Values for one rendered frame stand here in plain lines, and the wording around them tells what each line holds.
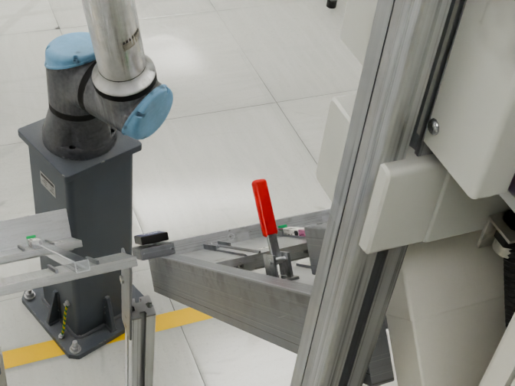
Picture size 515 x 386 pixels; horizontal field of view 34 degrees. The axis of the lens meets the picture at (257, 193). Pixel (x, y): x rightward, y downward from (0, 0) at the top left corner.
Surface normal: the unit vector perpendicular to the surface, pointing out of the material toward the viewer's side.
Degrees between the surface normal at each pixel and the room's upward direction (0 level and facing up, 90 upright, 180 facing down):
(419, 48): 90
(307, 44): 0
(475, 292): 47
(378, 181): 90
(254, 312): 90
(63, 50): 7
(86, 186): 90
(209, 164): 0
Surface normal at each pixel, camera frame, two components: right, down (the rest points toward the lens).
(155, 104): 0.80, 0.54
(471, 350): 0.34, -0.01
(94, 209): 0.66, 0.56
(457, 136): -0.92, 0.18
